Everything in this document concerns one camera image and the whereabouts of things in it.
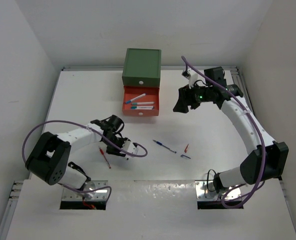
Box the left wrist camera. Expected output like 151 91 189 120
122 139 138 156

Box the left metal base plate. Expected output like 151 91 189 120
62 180 109 202

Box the light blue capped pen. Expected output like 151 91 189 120
125 93 146 104

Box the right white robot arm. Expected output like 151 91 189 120
173 67 289 193

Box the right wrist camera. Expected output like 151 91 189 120
182 68 199 89

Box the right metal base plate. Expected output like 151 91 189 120
195 180 241 202

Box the orange drawer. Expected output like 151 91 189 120
122 86 159 117

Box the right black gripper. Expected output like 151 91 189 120
174 80 212 113

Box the teal capped marker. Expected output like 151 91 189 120
130 105 154 110

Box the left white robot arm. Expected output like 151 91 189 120
25 115 131 191

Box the metal base plate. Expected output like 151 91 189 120
195 180 241 202
62 180 109 202

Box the green top drawer unit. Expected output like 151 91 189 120
122 48 161 88

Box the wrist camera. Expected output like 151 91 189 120
122 139 138 156
182 68 199 89

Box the dark blue pen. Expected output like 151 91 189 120
153 139 177 154

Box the teal capped white pen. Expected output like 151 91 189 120
131 101 155 106

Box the red gel pen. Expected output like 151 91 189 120
98 146 111 169

